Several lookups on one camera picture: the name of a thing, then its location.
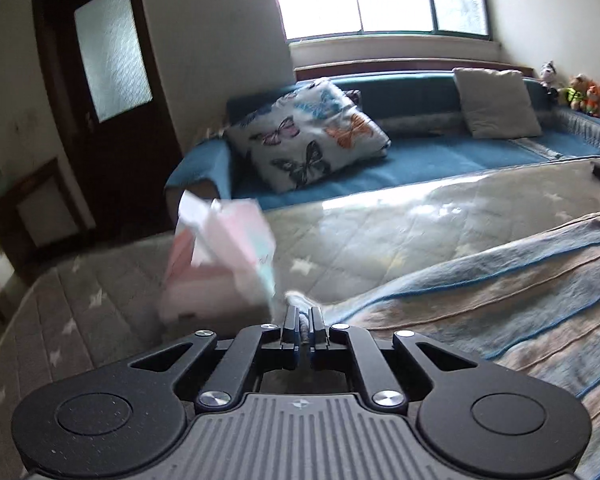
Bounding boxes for blue beige striped garment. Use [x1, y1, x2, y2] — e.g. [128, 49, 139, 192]
[284, 213, 600, 479]

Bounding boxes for butterfly print pillow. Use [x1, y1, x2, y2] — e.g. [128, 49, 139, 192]
[224, 78, 391, 193]

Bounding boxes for blue sofa bench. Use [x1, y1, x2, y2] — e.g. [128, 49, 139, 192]
[166, 72, 600, 210]

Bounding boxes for grey square cushion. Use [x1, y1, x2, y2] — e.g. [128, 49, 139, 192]
[453, 67, 542, 140]

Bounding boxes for yellow green plush toy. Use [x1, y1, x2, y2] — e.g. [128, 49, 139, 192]
[558, 74, 590, 110]

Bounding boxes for black white plush toy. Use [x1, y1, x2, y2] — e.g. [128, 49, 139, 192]
[539, 61, 559, 102]

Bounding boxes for orange plush toy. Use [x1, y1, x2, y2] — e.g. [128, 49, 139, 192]
[583, 82, 600, 117]

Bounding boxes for dark wooden glass door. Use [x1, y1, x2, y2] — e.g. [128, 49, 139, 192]
[32, 0, 182, 240]

